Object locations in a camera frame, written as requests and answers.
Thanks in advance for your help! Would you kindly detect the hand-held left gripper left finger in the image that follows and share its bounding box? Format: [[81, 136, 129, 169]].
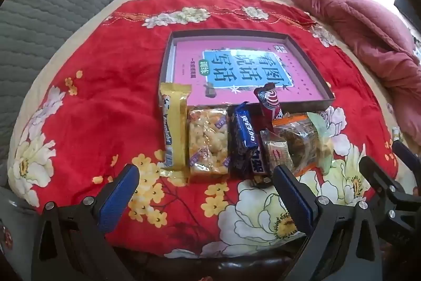
[[31, 163, 140, 281]]

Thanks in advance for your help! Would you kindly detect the pale green snack packet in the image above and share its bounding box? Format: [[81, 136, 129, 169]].
[[307, 111, 334, 171]]

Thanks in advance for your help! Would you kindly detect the clear puffed snack packet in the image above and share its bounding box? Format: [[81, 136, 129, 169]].
[[187, 106, 230, 177]]

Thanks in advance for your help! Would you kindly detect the red swirl snack packet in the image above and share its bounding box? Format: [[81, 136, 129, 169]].
[[254, 87, 284, 124]]

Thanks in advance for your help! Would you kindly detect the red floral blanket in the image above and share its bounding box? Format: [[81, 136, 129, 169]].
[[8, 0, 400, 260]]

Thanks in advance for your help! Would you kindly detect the dark brown snack packet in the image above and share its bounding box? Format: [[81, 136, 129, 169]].
[[230, 146, 273, 188]]

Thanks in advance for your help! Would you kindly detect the blue cookie packet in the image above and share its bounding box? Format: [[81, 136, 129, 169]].
[[230, 102, 259, 156]]

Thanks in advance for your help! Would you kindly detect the grey quilted headboard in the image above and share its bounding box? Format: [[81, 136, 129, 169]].
[[0, 0, 155, 189]]

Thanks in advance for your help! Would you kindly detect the small clear snack packet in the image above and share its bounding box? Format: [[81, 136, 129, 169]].
[[260, 130, 294, 170]]

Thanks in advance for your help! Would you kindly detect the dark wooden bed frame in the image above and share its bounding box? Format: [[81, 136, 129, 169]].
[[112, 250, 297, 281]]

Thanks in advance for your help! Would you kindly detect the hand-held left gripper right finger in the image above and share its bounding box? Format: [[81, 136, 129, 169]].
[[272, 164, 384, 281]]

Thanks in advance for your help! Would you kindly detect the pink quilt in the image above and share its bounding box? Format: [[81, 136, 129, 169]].
[[283, 0, 421, 146]]

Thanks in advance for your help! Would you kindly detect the shallow cardboard box pink inside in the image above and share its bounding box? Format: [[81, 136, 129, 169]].
[[161, 31, 335, 112]]

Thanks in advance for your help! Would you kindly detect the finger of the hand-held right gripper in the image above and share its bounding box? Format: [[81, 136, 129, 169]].
[[391, 139, 421, 177], [358, 156, 421, 244]]

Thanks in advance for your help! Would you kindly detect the clear bag orange edge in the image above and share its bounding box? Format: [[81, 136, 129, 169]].
[[272, 113, 321, 176]]

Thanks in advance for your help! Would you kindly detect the yellow snack bar packet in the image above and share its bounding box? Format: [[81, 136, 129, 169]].
[[159, 82, 192, 178]]

